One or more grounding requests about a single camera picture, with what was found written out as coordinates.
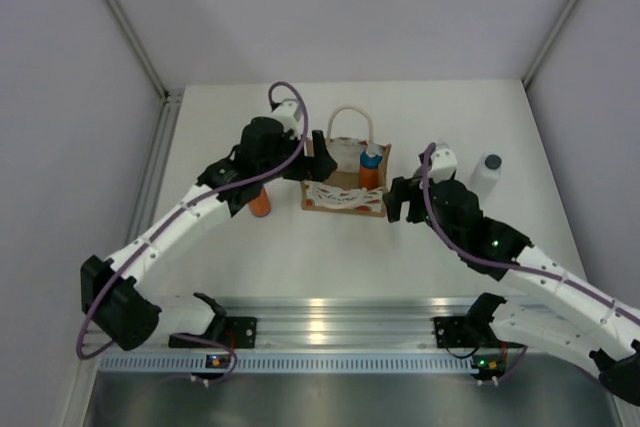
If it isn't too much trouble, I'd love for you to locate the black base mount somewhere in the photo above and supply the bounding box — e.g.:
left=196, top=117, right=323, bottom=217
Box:
left=432, top=316, right=521, bottom=359
left=168, top=316, right=258, bottom=350

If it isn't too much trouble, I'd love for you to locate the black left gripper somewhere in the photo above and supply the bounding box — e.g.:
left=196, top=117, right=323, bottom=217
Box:
left=258, top=128, right=336, bottom=183

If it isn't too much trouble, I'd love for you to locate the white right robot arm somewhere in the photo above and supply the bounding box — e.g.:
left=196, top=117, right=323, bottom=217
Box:
left=384, top=177, right=639, bottom=405

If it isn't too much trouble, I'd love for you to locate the watermelon print canvas bag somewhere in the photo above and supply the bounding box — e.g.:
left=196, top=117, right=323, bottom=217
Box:
left=301, top=105, right=391, bottom=218

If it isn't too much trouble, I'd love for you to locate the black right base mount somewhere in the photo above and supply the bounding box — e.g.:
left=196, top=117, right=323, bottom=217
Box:
left=432, top=316, right=521, bottom=359

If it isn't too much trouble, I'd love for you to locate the aluminium mounting rail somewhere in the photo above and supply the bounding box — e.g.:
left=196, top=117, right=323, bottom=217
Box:
left=77, top=296, right=626, bottom=351

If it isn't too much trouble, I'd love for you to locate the white bottle dark cap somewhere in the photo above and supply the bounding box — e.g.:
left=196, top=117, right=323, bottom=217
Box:
left=467, top=153, right=502, bottom=203

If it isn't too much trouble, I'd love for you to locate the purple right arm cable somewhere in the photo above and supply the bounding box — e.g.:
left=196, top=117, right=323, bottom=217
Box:
left=418, top=142, right=640, bottom=328

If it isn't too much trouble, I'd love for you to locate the orange bottle blue cap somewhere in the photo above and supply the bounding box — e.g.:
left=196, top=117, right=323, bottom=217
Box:
left=359, top=143, right=384, bottom=190
left=248, top=188, right=271, bottom=218

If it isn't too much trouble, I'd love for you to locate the aluminium frame post left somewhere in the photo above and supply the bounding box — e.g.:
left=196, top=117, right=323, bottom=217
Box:
left=74, top=0, right=171, bottom=98

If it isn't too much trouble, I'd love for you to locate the aluminium frame post right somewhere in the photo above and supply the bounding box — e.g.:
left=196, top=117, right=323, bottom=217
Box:
left=521, top=0, right=584, bottom=91

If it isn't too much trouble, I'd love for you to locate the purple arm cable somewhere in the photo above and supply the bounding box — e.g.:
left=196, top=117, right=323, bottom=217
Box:
left=418, top=142, right=640, bottom=328
left=75, top=81, right=310, bottom=360

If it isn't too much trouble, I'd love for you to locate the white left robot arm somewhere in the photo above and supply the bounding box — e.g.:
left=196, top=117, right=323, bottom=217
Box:
left=80, top=116, right=337, bottom=351

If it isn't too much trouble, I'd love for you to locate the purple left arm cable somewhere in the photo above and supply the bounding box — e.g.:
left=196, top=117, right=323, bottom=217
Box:
left=75, top=81, right=310, bottom=360

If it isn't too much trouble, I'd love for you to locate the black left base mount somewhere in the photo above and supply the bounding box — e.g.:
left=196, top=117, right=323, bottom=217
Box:
left=168, top=316, right=258, bottom=350

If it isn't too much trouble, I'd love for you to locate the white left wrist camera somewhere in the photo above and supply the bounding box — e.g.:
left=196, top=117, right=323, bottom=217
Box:
left=269, top=99, right=304, bottom=139

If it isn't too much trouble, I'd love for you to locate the aluminium frame post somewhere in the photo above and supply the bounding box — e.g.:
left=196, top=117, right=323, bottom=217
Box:
left=521, top=0, right=584, bottom=91
left=74, top=0, right=171, bottom=98

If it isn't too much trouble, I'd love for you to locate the white slotted cable duct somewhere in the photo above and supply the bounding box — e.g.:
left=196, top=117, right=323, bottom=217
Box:
left=99, top=352, right=478, bottom=374

